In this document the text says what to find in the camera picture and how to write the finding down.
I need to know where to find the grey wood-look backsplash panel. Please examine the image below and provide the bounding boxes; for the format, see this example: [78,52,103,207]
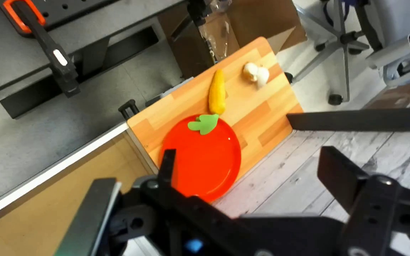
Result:
[211,108,410,224]

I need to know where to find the wooden cutting board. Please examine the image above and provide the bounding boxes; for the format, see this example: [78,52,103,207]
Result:
[125,35,305,193]

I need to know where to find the brown cardboard box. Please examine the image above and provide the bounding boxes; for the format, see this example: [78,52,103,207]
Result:
[156,0,308,79]

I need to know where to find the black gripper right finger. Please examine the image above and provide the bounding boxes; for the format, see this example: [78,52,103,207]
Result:
[317,145,410,256]

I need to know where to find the red round plate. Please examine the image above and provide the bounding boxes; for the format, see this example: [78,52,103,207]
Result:
[159,113,243,203]

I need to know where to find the grey office chair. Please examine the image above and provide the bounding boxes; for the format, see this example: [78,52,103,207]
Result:
[283,0,410,106]

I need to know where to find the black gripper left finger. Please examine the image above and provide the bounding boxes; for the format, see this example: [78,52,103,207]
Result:
[109,147,230,256]

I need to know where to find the white stuffed mushroom toy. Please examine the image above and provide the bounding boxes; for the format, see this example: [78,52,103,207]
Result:
[240,59,270,89]

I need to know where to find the black orange bar clamp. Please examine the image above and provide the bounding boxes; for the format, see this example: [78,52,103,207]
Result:
[1,0,80,98]

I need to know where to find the yellow stuffed carrot green leaves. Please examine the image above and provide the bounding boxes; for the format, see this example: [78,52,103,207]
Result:
[186,68,228,136]

